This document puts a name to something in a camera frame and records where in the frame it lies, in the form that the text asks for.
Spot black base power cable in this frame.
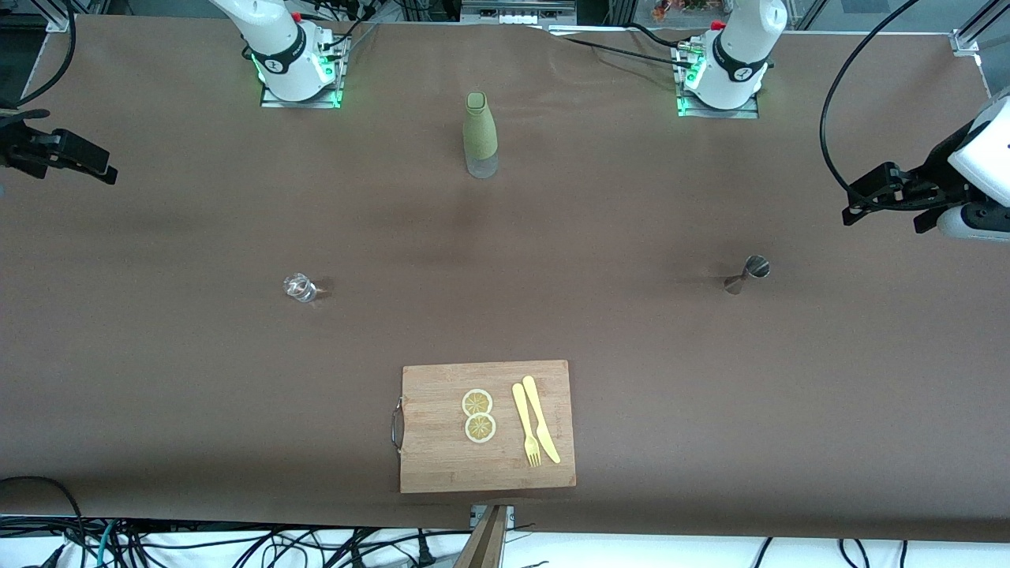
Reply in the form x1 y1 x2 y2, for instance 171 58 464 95
544 22 695 68

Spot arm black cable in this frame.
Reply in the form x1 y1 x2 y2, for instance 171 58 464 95
0 0 77 109
819 0 922 207

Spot green sleeved glass bottle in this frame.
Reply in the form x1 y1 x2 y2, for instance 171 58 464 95
462 92 499 180

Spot steel double jigger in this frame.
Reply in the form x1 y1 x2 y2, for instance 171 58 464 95
724 254 771 296

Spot wooden post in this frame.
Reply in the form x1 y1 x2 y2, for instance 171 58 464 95
454 505 510 568

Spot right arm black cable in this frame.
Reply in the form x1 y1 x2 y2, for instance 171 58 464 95
0 0 77 109

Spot colourful packaged items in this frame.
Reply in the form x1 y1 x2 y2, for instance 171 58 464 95
651 0 739 23

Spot aluminium frame profile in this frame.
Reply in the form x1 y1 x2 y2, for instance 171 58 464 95
951 0 1010 56
32 0 76 32

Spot brown table cover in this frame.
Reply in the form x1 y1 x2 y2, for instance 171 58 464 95
0 14 1010 545

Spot grey power strip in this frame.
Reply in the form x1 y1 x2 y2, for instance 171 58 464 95
462 0 577 24

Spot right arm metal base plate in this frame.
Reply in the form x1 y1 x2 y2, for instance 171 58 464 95
259 32 346 110

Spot wooden cutting board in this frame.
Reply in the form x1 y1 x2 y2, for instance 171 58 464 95
391 360 577 495

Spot teal cable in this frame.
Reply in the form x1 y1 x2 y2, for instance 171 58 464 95
95 521 121 568

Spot yellow plastic knife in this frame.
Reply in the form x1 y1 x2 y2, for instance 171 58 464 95
522 376 562 465

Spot yellow plastic fork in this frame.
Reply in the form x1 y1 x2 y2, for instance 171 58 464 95
511 383 543 468

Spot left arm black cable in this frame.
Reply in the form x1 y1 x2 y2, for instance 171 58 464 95
819 0 922 207

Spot small glass measuring cup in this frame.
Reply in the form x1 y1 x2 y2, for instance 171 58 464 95
282 272 318 304

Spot thick black looped cable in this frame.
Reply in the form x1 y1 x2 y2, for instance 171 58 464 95
0 476 88 568

